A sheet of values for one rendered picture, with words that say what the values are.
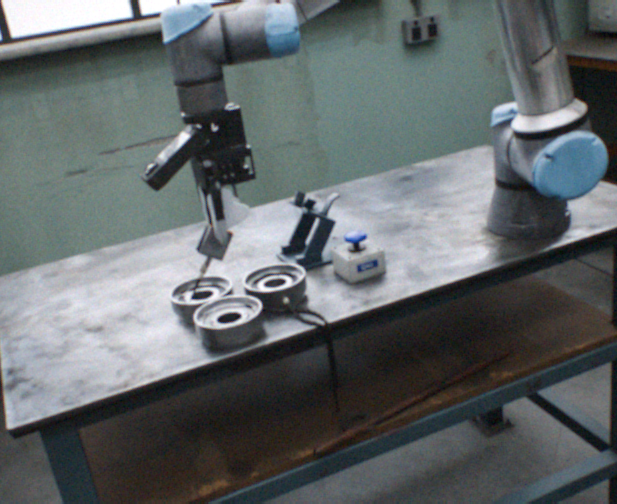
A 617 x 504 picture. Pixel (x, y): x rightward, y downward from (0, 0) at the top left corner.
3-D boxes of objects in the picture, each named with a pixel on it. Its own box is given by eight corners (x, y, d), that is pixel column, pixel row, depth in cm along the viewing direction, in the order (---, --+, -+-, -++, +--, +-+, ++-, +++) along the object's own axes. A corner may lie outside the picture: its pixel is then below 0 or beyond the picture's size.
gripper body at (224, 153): (257, 183, 117) (244, 106, 112) (205, 197, 114) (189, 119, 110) (241, 172, 124) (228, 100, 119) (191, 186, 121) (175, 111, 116)
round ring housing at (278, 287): (239, 295, 130) (235, 273, 129) (296, 279, 133) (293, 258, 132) (256, 319, 121) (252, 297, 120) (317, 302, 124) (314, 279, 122)
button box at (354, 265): (350, 284, 128) (347, 258, 126) (333, 271, 134) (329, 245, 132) (392, 271, 131) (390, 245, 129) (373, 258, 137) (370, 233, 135)
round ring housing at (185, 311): (161, 320, 126) (156, 298, 124) (200, 293, 134) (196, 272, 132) (210, 330, 120) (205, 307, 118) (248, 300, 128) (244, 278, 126)
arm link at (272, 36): (288, -4, 116) (218, 8, 116) (295, 2, 106) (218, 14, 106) (296, 48, 119) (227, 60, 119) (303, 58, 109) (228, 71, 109)
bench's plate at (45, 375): (11, 441, 103) (6, 429, 102) (-5, 287, 155) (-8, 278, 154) (678, 215, 141) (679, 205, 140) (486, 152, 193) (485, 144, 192)
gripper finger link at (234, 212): (258, 240, 120) (246, 184, 117) (222, 251, 118) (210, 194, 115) (251, 236, 123) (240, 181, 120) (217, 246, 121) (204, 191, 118)
